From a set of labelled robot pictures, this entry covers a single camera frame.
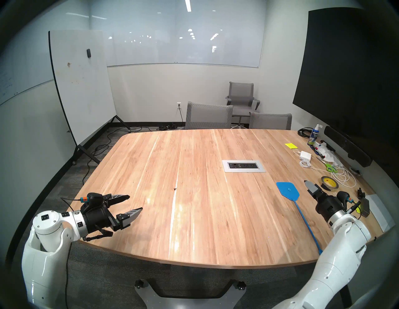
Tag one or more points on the silver table outlet box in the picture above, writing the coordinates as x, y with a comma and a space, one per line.
226, 163

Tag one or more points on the rolling whiteboard on black stand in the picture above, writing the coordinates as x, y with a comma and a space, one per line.
81, 90

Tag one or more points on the whiteboard cleaner spray bottle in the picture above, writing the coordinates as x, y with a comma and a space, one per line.
313, 137

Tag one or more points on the black video sound bar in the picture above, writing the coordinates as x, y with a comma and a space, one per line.
346, 144

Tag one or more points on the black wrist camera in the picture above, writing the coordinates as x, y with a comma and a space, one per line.
343, 196
95, 197

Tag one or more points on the grey office armchair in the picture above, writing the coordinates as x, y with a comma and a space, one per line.
241, 93

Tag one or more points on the black dry erase marker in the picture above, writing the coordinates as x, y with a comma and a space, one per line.
319, 152

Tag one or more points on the blue plastic fly swatter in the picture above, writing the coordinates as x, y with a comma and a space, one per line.
288, 190

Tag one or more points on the yellow sticky flag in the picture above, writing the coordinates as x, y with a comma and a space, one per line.
358, 209

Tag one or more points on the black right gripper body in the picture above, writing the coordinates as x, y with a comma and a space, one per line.
329, 205

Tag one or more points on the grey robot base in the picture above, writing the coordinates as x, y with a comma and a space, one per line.
190, 303

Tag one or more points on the crumpled white cloth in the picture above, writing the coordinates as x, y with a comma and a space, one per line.
331, 156

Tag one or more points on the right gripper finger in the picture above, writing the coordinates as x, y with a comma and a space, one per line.
321, 189
311, 187

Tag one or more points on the glass wall board with writing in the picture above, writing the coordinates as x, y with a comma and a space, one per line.
15, 78

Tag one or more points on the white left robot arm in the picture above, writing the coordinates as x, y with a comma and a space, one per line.
46, 227

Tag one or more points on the black base knob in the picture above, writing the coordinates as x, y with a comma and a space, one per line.
241, 285
139, 284

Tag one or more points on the narrow grey mesh chair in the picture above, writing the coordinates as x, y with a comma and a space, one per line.
270, 122

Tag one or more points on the yellow sticky note pad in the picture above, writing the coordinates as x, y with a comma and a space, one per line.
290, 145

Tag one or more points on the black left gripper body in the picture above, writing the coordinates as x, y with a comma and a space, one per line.
98, 218

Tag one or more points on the large glass wall board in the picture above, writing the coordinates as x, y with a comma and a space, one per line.
180, 46

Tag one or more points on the wide grey mesh chair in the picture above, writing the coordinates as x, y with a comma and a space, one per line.
208, 116

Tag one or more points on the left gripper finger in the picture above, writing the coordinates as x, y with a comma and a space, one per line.
117, 198
128, 219

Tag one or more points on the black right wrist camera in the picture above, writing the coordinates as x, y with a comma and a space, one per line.
343, 196

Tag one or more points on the white paper sheet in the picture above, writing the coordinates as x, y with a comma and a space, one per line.
380, 211

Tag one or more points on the large black wall screen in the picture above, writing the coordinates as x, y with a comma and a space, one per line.
343, 78

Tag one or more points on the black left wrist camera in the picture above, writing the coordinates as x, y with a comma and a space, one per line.
95, 197

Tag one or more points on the black yellow tape roll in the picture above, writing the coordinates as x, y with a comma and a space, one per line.
335, 186

